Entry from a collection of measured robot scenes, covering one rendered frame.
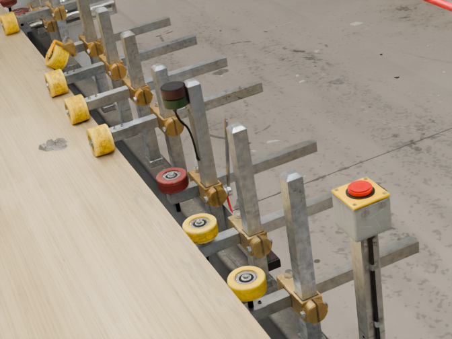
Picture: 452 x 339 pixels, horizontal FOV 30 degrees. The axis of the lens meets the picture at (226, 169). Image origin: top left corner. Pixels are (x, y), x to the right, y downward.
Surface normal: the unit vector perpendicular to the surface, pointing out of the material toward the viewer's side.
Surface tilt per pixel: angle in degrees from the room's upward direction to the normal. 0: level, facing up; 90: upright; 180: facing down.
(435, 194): 0
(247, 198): 90
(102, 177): 0
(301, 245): 90
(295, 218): 90
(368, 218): 90
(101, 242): 0
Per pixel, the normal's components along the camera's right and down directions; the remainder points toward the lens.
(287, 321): -0.15, -0.86
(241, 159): 0.41, 0.40
